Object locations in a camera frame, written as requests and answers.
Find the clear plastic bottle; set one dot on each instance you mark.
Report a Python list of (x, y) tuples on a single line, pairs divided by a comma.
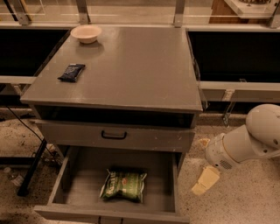
[(13, 176)]

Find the dark blue snack bag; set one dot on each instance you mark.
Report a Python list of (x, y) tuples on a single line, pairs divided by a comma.
[(72, 72)]

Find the closed grey top drawer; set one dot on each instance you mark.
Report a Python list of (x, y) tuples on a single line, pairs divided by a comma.
[(141, 138)]

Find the cream round bowl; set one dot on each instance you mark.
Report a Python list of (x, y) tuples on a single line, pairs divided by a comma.
[(87, 33)]

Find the wooden cabinet in background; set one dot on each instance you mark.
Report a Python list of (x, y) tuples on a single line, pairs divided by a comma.
[(241, 11)]

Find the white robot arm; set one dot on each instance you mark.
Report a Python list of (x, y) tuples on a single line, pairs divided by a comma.
[(257, 138)]

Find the black drawer handle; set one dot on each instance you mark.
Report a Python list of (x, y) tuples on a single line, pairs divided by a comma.
[(113, 136)]

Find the open grey middle drawer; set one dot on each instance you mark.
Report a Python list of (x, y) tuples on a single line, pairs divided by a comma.
[(76, 192)]

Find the green jalapeno chip bag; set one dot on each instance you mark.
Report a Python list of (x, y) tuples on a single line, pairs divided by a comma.
[(123, 184)]

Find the black table leg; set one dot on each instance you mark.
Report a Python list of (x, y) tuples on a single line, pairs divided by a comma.
[(23, 189)]

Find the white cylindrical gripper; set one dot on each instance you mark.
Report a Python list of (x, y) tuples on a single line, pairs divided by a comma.
[(216, 153)]

